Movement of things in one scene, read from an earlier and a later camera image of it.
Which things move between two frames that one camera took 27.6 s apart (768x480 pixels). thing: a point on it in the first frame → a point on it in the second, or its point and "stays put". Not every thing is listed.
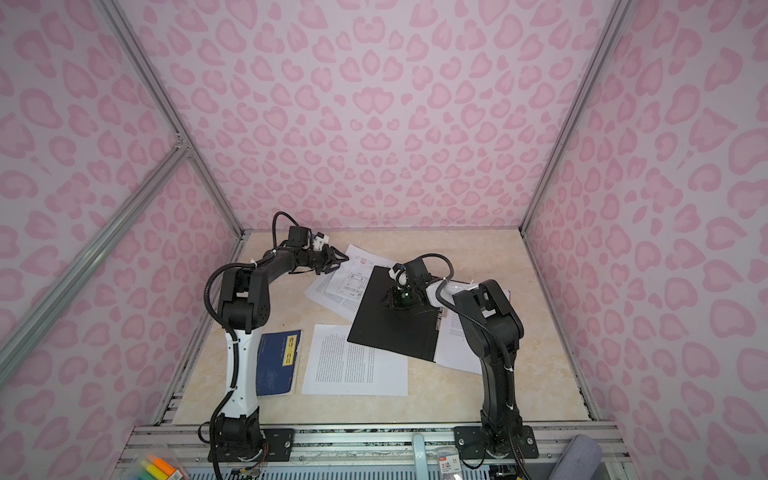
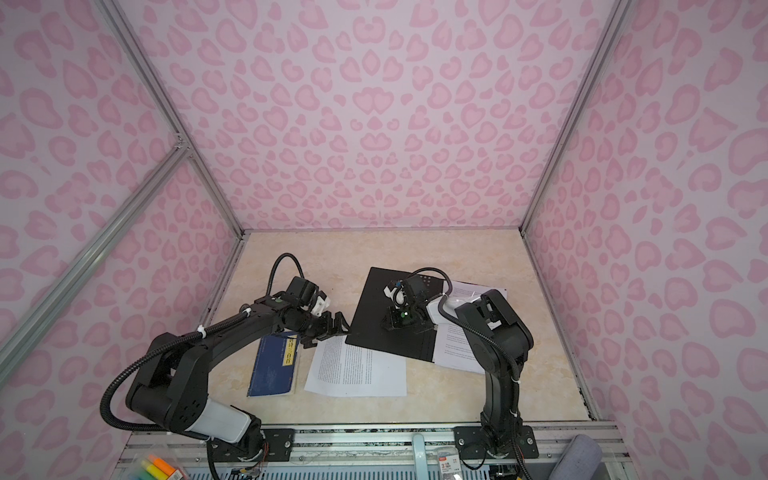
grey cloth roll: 581,460 stays put
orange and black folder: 412,331 stays put
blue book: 277,361 stays put
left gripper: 329,261 → 311,341
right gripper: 394,300 → 392,314
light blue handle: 419,455 stays put
